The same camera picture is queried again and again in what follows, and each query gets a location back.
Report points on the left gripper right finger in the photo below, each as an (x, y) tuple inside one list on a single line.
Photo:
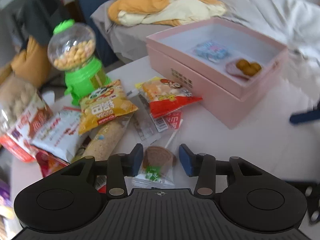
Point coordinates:
[(192, 162)]

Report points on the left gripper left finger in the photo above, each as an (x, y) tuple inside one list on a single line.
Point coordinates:
[(128, 164)]

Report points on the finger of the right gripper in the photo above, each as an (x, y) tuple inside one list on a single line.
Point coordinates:
[(304, 117)]

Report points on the brown cookie lollipop packet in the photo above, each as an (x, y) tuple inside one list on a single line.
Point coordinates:
[(159, 160)]

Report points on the golden bread bun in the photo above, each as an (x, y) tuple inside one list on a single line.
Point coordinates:
[(243, 69)]

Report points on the red yellow rice cracker bag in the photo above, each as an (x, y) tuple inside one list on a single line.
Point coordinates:
[(165, 96)]

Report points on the red chicken snack pouch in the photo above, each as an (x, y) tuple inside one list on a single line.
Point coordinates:
[(49, 163)]

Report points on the blue Peppa Pig snack pack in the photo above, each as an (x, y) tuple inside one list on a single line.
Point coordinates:
[(211, 51)]

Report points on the beige cracker stick pack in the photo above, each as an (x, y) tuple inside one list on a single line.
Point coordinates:
[(106, 139)]

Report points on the small red label packet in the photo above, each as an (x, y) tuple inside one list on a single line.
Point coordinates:
[(171, 120)]

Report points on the yellow chip bag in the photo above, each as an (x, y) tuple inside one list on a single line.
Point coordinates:
[(103, 105)]

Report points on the white silver snack bag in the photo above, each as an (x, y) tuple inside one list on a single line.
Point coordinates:
[(60, 135)]

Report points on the pink cardboard box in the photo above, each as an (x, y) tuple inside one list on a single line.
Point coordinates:
[(229, 98)]

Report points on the large nut jar gold lid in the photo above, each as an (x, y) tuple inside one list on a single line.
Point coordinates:
[(23, 113)]

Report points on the green gumball candy dispenser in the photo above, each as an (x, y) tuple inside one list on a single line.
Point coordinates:
[(72, 51)]

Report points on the orange bean bag cushion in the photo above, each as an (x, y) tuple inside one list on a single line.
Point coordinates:
[(31, 64)]

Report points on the yellow cream blanket pile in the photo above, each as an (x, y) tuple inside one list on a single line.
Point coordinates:
[(166, 12)]

